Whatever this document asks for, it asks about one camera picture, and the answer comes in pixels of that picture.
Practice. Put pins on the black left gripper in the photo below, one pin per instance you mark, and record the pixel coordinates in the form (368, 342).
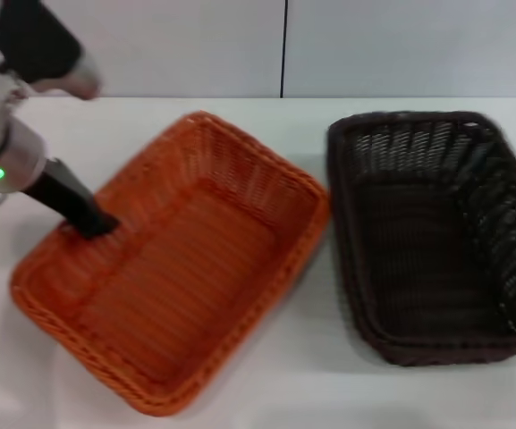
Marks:
(63, 194)

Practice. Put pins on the orange woven basket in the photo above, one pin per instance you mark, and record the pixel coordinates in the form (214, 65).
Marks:
(195, 268)

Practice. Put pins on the dark brown woven basket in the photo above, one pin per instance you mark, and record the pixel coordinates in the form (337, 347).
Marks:
(423, 250)

